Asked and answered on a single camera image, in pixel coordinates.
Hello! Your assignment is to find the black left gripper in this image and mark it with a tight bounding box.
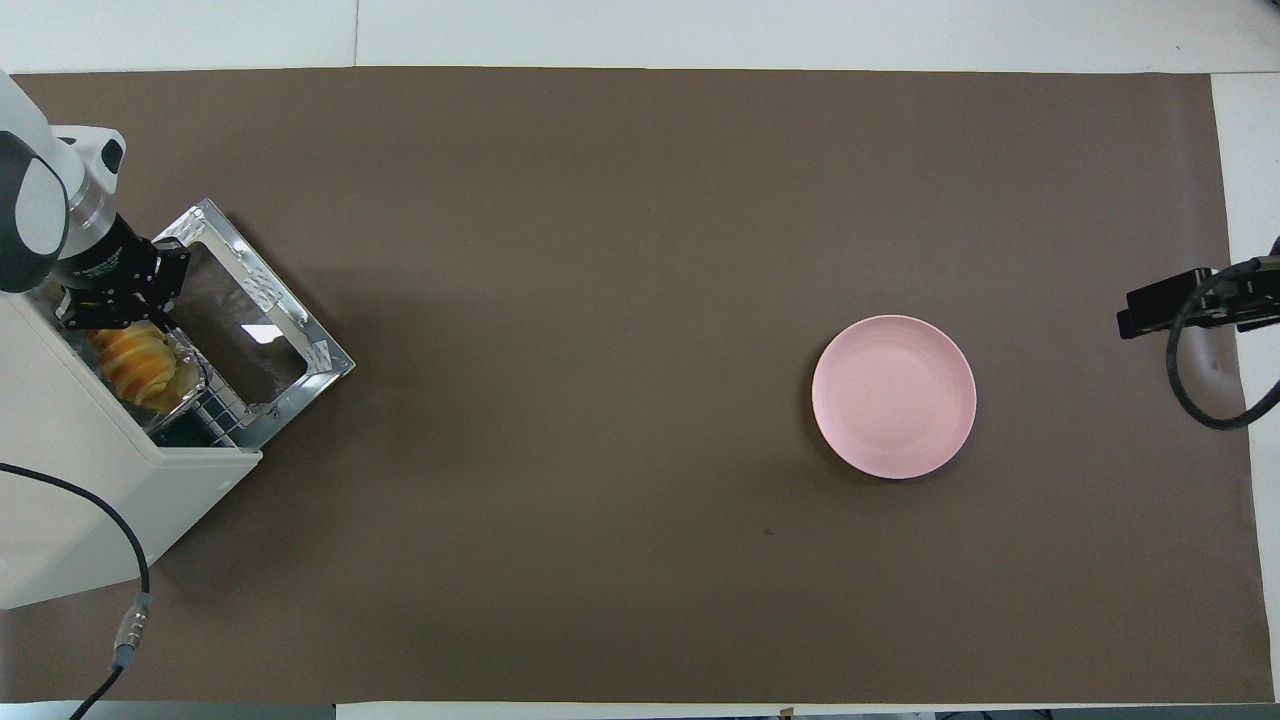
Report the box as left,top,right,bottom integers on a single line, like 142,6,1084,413
52,213,192,336

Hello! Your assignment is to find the sliced yellow bread loaf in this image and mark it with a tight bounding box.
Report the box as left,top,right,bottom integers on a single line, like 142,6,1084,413
88,320,201,413

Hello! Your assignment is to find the aluminium foil tray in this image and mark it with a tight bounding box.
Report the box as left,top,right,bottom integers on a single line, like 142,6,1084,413
40,285,216,436

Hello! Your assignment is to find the glass oven door with foil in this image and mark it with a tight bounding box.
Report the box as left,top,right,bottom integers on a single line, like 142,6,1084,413
150,198,356,448

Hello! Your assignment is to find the white toaster oven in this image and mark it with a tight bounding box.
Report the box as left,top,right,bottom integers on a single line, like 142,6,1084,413
0,280,263,611

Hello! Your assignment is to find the pink round plate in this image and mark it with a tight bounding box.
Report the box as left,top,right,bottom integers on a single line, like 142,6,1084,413
811,315,978,481

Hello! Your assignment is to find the brown paper table mat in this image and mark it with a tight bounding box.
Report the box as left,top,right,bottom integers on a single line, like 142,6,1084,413
0,67,1276,704

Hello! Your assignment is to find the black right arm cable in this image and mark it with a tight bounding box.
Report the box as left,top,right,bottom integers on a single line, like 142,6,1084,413
1166,258,1280,431

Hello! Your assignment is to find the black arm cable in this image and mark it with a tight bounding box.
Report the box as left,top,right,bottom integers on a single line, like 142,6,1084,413
0,462,153,720
1166,258,1280,431

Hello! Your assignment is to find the metal oven wire rack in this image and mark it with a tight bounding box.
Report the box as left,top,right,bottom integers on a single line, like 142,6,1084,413
150,330,251,451

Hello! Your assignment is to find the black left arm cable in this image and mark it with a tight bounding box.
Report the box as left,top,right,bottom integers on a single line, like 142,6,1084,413
0,462,153,720

